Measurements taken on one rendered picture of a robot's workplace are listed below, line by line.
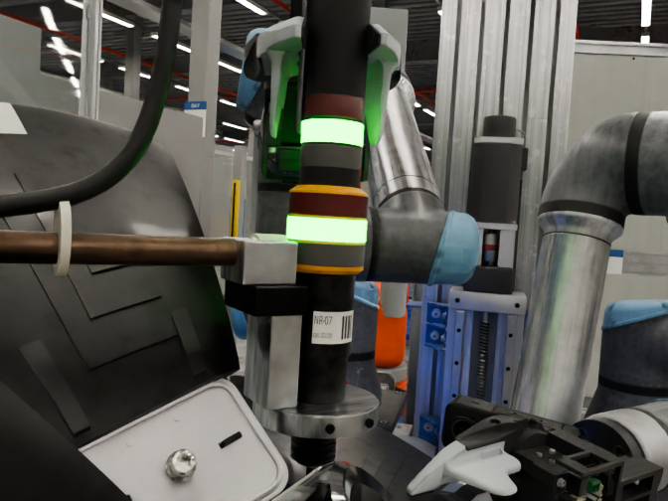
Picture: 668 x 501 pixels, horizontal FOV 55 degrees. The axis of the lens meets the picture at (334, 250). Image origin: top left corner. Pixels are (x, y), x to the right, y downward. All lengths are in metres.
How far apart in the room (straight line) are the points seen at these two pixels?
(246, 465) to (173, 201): 0.18
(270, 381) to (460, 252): 0.33
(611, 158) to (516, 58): 0.57
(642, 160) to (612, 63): 1.60
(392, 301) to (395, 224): 3.63
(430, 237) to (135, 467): 0.39
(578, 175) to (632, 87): 1.59
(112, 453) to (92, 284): 0.09
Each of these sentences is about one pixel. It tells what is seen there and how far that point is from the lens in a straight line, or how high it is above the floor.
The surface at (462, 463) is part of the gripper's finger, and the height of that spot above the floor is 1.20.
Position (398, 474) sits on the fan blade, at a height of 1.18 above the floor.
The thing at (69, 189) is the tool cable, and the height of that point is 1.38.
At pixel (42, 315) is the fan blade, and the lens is 0.34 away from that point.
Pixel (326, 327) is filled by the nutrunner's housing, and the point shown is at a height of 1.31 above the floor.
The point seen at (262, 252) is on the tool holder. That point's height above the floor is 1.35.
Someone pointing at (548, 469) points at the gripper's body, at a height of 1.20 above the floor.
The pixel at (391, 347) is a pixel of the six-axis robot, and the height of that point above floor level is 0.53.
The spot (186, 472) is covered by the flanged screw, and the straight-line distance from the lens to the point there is 0.30.
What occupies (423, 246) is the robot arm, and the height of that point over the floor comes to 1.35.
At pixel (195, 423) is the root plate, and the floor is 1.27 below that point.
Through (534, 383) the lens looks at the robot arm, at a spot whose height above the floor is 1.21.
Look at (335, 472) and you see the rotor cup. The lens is 0.28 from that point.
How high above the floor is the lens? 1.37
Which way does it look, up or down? 3 degrees down
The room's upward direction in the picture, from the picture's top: 3 degrees clockwise
